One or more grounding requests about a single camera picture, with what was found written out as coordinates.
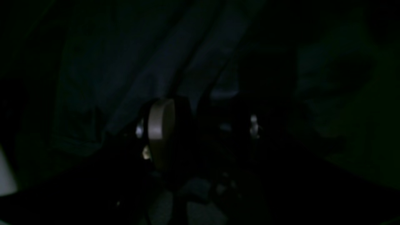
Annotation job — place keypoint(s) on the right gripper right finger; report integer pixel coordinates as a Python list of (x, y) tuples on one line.
[(228, 130)]

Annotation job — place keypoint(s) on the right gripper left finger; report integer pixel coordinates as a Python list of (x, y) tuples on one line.
[(164, 132)]

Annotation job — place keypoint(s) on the dark grey t-shirt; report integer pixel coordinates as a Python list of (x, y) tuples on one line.
[(120, 54)]

